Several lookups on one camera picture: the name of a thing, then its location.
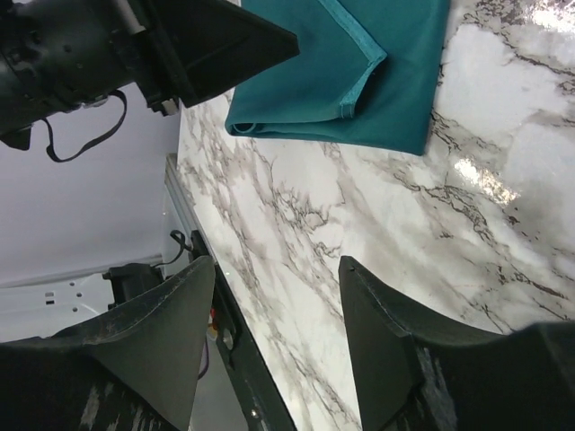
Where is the aluminium frame rail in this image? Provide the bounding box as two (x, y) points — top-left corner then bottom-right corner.
(164, 153), (199, 248)

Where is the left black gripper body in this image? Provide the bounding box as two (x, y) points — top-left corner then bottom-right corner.
(1, 1), (179, 151)

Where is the teal cloth napkin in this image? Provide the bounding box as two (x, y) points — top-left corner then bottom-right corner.
(225, 0), (450, 155)

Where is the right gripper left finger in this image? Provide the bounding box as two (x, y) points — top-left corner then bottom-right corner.
(1, 256), (215, 430)

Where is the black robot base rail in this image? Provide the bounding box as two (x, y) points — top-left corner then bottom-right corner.
(210, 262), (296, 430)

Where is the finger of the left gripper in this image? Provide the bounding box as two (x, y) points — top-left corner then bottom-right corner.
(147, 0), (299, 108)

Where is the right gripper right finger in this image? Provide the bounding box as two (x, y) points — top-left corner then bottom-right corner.
(339, 256), (574, 430)

